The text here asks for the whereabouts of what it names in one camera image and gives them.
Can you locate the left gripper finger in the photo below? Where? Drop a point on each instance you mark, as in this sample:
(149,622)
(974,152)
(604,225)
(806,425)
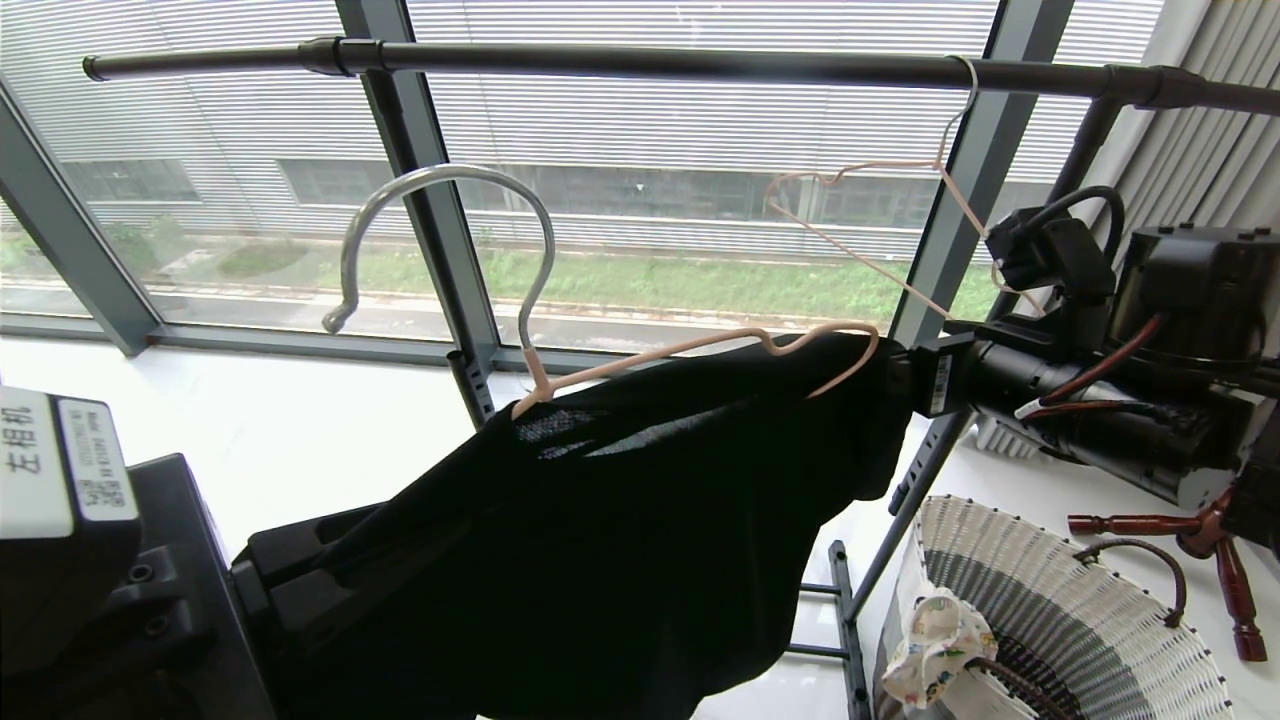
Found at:
(305,600)
(290,550)

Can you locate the black garment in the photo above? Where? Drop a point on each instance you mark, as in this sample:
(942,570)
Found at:
(620,520)

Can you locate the red wooden turned stand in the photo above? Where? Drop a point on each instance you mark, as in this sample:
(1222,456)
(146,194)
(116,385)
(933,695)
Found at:
(1235,590)

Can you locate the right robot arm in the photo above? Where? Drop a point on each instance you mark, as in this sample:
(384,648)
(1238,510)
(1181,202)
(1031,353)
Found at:
(1200,290)

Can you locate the cream printed garment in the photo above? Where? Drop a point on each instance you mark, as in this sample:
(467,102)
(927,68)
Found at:
(940,640)

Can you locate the pink clothes hanger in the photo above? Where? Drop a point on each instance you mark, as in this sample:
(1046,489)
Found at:
(870,267)
(450,170)

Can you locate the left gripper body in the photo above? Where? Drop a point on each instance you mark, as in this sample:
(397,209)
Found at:
(200,620)

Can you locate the white laundry basket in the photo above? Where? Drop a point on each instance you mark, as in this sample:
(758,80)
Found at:
(1100,620)

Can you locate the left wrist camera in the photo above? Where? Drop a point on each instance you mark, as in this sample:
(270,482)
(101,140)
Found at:
(40,470)

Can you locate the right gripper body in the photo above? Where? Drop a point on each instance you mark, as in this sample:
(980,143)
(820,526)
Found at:
(1100,420)

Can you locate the window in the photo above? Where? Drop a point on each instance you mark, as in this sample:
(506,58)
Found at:
(60,235)

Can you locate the beige curtain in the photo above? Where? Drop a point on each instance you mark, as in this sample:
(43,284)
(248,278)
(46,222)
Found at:
(1200,150)

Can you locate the black clothes rack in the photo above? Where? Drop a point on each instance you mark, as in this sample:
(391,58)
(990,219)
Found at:
(700,65)

